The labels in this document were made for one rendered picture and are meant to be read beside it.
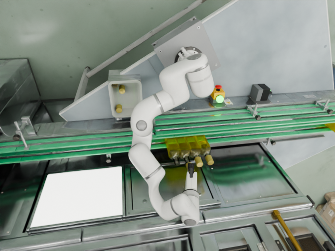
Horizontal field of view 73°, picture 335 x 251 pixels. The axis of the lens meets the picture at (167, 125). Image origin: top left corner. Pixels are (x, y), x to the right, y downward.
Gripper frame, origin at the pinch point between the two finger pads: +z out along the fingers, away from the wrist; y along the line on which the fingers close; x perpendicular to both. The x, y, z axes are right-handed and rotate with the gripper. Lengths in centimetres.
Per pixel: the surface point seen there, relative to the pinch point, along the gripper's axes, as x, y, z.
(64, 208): 59, -11, -20
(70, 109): 70, 15, 26
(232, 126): -24.1, 5.8, 30.9
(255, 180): -38.1, -16.6, 10.6
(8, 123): 111, 4, 24
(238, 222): -23.7, -15.1, -17.4
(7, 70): 125, 24, 56
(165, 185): 12.7, -12.3, -1.2
